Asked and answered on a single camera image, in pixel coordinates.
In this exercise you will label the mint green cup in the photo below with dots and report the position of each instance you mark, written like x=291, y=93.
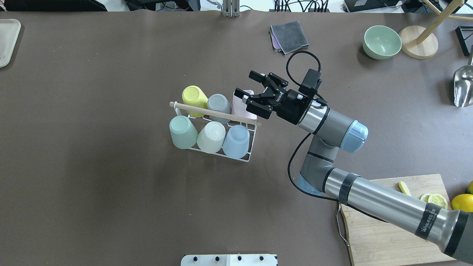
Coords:
x=183, y=133

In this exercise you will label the white wire cup rack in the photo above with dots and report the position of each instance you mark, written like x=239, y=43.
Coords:
x=250, y=124

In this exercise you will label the white cup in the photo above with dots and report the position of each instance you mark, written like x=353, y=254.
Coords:
x=211, y=137

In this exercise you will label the yellow cup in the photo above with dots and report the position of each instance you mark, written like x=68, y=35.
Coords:
x=194, y=96

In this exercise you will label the yellow plastic knife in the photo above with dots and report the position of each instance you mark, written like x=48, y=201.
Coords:
x=404, y=188

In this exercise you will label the wooden cup tree stand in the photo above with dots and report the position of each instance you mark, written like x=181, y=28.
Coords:
x=419, y=42

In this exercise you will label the lemon slice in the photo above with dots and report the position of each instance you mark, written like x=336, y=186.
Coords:
x=425, y=197
x=439, y=200

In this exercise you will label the metal scoop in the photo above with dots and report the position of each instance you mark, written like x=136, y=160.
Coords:
x=463, y=84

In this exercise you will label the pink cloth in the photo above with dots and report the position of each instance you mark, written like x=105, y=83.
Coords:
x=275, y=44

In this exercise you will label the grey cloth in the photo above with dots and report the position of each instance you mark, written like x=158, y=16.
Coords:
x=290, y=36

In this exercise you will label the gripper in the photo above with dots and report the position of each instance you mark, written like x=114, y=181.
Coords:
x=291, y=106

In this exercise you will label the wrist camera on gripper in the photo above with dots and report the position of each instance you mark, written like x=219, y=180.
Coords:
x=309, y=85

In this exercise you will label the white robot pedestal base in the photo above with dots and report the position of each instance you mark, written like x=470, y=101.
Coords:
x=230, y=260

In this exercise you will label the light blue cup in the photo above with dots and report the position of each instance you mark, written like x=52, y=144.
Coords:
x=236, y=143

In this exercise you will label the aluminium frame post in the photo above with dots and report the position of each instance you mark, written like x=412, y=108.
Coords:
x=231, y=8

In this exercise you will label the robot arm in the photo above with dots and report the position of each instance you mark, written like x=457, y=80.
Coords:
x=332, y=131

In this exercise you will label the green bowl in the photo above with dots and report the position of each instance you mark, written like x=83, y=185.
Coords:
x=381, y=42

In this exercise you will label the cream tray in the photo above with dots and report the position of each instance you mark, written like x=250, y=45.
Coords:
x=9, y=31

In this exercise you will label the pink cup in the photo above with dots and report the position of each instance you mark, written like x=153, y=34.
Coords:
x=239, y=108

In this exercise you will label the grey cup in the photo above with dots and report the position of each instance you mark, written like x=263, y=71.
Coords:
x=218, y=102

